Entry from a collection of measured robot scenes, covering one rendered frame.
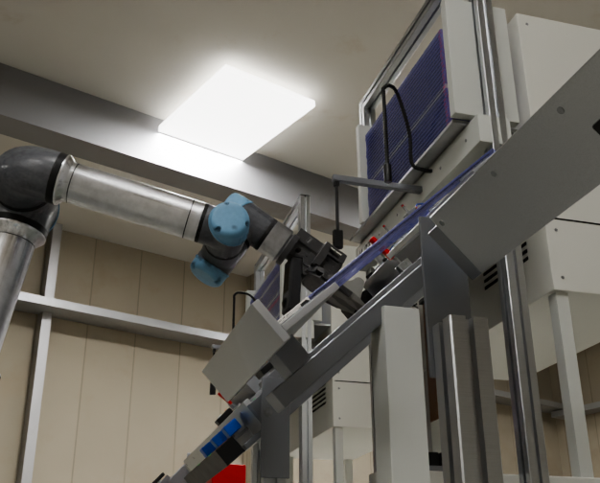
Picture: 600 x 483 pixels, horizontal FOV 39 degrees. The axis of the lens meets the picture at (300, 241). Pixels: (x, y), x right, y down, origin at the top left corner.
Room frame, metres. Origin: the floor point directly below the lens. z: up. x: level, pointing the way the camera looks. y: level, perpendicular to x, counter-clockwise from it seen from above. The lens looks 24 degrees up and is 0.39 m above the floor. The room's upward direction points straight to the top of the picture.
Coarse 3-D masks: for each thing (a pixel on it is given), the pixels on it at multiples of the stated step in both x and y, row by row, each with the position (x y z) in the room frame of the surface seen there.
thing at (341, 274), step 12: (468, 168) 1.16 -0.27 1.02; (456, 180) 1.15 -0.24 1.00; (444, 192) 1.15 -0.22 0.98; (432, 204) 1.14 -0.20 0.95; (408, 216) 1.13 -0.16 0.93; (420, 216) 1.15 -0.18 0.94; (396, 228) 1.12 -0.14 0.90; (384, 240) 1.12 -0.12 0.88; (372, 252) 1.11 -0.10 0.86; (348, 264) 1.10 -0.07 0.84; (336, 276) 1.10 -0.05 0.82; (324, 288) 1.09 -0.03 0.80
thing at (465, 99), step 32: (448, 0) 1.57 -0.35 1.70; (416, 32) 1.90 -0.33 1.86; (448, 32) 1.57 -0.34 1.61; (384, 64) 2.10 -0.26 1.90; (448, 64) 1.58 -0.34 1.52; (480, 96) 1.59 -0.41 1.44; (512, 96) 1.61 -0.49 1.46; (448, 128) 1.62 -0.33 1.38; (512, 128) 1.64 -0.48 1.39; (288, 416) 1.43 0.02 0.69; (288, 448) 1.43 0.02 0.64
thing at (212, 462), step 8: (232, 440) 1.49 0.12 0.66; (248, 440) 1.48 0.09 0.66; (256, 440) 1.48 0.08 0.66; (224, 448) 1.49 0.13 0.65; (232, 448) 1.49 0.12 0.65; (240, 448) 1.50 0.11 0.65; (208, 456) 1.54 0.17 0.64; (216, 456) 1.50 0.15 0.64; (224, 456) 1.49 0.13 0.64; (232, 456) 1.49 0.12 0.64; (200, 464) 1.62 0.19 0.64; (208, 464) 1.58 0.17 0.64; (216, 464) 1.54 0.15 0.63; (224, 464) 1.50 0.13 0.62; (192, 472) 1.72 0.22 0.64; (200, 472) 1.67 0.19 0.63; (208, 472) 1.62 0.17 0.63; (216, 472) 1.58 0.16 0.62; (192, 480) 1.76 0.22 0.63; (200, 480) 1.71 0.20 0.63
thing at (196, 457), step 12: (240, 408) 1.51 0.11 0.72; (228, 420) 1.61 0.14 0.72; (240, 420) 1.56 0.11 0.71; (252, 420) 1.51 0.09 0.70; (216, 432) 1.73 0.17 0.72; (252, 432) 1.55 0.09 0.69; (204, 444) 1.85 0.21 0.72; (240, 444) 1.66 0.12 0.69; (192, 456) 2.01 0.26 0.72; (192, 468) 2.08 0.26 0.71
